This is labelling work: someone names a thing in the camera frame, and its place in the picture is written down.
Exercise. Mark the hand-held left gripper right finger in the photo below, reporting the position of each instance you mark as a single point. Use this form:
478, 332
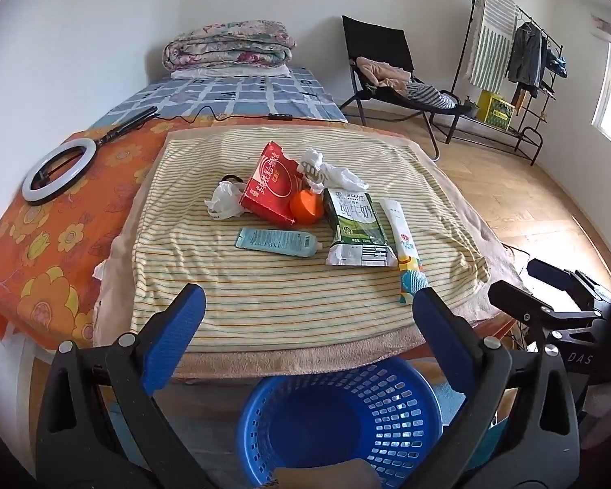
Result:
448, 338

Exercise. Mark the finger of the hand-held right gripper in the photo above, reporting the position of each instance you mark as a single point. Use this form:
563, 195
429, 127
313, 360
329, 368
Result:
519, 303
555, 274

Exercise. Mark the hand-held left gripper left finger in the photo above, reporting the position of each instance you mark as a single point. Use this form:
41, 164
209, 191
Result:
175, 328

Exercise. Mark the long white wrapper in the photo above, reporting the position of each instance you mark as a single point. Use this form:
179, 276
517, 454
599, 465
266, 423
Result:
399, 234

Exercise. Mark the white plastic bag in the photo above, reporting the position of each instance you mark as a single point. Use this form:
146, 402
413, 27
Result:
224, 201

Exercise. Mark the blue plastic basket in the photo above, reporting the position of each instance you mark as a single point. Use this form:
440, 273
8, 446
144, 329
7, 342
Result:
336, 417

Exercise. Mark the green milk carton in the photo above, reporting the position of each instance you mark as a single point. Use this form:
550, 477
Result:
354, 224

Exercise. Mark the red paper carton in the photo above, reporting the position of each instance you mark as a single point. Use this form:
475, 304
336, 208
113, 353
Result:
272, 183

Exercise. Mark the beige blanket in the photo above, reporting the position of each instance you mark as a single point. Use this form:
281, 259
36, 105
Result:
336, 355

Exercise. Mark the yellow striped blanket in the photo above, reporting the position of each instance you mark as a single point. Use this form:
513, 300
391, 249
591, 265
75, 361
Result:
285, 295

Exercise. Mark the teal tube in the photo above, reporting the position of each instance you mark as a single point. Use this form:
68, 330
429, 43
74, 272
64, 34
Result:
277, 242

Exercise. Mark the black clothes rack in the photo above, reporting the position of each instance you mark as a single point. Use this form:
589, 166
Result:
529, 135

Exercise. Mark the orange floral bed sheet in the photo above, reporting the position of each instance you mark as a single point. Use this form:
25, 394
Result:
56, 244

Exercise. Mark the yellow crate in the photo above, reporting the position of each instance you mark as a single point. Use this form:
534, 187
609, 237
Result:
495, 109

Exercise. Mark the orange plastic cap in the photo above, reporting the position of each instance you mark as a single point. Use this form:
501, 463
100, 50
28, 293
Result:
306, 208

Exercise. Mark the blue garment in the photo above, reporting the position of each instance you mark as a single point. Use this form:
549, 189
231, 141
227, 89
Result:
557, 66

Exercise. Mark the dark jacket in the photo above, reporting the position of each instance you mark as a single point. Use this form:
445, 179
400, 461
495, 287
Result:
527, 58

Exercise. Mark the striped garment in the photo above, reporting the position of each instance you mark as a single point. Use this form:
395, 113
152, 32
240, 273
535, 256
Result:
430, 96

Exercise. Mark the black power strip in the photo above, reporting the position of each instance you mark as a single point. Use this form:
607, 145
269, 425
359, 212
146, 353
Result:
280, 116

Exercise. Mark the blue plaid bed sheet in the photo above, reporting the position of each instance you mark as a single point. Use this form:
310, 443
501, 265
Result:
244, 94

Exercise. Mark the green striped towel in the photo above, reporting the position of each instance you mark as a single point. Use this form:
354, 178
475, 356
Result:
494, 35

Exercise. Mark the white pillow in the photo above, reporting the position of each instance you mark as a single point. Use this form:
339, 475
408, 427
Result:
224, 72

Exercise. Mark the beige clothes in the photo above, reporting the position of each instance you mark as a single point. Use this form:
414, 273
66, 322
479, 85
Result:
382, 74

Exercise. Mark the folded floral quilt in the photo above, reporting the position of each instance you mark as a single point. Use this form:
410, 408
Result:
229, 46

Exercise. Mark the black folding chair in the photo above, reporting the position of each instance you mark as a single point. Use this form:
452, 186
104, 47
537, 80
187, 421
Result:
377, 35

